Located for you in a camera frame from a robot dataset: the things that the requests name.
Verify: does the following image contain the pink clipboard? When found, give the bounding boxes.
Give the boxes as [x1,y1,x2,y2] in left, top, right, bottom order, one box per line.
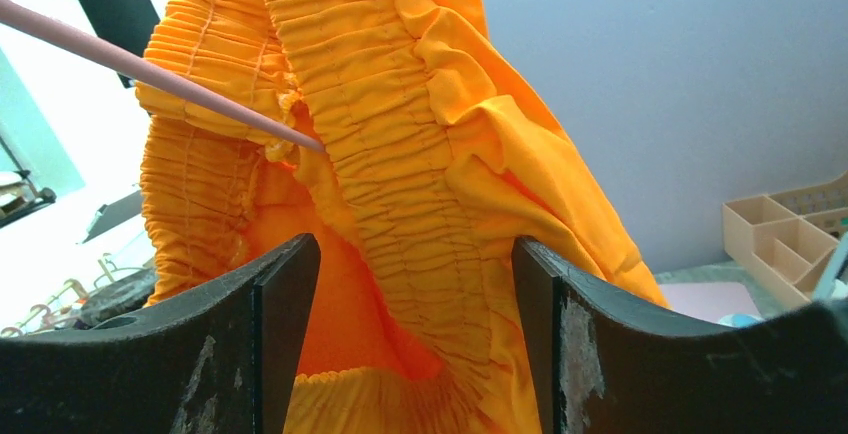
[660,282,763,324]

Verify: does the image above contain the pink wire hanger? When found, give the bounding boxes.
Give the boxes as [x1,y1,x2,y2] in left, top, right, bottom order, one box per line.
[1,0,324,152]

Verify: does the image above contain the blue packaged item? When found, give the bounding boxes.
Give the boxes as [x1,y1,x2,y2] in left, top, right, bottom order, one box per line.
[717,313,764,328]

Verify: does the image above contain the orange shorts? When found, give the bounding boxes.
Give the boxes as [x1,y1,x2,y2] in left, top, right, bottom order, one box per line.
[136,0,664,433]

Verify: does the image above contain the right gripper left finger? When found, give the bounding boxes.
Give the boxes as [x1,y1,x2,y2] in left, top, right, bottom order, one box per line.
[1,234,321,434]

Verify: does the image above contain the peach file organizer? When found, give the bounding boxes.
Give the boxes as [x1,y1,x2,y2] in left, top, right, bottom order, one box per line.
[722,174,847,308]

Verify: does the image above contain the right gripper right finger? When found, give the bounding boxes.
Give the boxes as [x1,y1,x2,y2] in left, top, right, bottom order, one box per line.
[511,237,847,433]

